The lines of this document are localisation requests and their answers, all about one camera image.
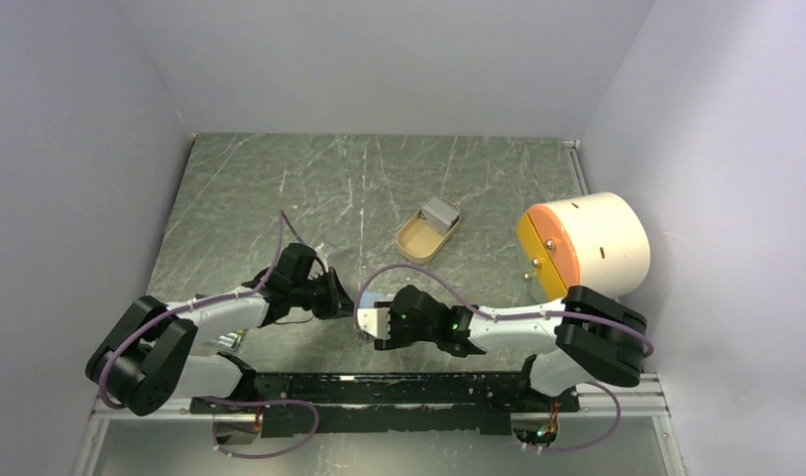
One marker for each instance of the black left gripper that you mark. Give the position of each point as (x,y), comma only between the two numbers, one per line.
(338,302)

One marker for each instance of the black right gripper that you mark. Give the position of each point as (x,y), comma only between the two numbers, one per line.
(395,340)

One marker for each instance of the stack of credit cards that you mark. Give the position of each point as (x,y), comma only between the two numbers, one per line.
(439,215)

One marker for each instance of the grey card holder wallet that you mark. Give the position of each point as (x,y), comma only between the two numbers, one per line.
(372,299)

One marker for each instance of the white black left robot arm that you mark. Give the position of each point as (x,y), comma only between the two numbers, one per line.
(146,359)

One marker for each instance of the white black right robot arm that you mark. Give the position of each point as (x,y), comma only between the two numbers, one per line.
(582,337)

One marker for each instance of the beige oval tray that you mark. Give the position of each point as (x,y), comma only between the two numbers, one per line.
(419,244)

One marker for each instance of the pack of coloured markers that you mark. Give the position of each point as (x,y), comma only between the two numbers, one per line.
(231,341)

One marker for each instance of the cream cylinder orange lid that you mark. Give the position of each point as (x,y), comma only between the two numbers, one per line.
(595,240)

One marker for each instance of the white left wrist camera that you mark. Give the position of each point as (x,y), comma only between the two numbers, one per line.
(324,251)

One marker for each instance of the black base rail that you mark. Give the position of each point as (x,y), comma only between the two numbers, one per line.
(288,404)

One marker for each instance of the aluminium frame rail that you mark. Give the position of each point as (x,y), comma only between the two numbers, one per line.
(615,432)

